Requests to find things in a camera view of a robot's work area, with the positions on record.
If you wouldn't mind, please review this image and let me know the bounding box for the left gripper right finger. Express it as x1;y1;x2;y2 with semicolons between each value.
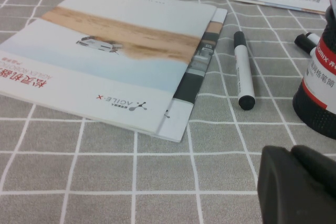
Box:
290;144;336;200

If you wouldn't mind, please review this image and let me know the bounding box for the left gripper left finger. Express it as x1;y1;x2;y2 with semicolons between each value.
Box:
258;144;336;224

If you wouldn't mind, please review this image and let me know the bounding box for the black mesh pen holder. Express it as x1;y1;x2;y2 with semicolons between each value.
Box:
292;5;336;141

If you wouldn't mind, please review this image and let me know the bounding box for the white marker with black cap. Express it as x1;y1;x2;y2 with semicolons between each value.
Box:
233;30;257;111

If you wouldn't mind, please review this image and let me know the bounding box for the black white printed marker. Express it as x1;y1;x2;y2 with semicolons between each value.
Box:
293;34;316;55
304;31;321;50

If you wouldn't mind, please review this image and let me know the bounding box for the white brochure with black band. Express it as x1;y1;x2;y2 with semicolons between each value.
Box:
157;7;228;143

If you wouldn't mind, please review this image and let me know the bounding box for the thin white book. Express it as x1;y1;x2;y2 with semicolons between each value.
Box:
229;0;328;15

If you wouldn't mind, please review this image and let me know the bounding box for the grey checkered tablecloth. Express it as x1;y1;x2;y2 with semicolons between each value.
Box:
0;0;336;224

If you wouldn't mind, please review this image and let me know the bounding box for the AgileX brochure with desert photo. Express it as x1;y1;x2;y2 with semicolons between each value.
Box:
0;0;218;135

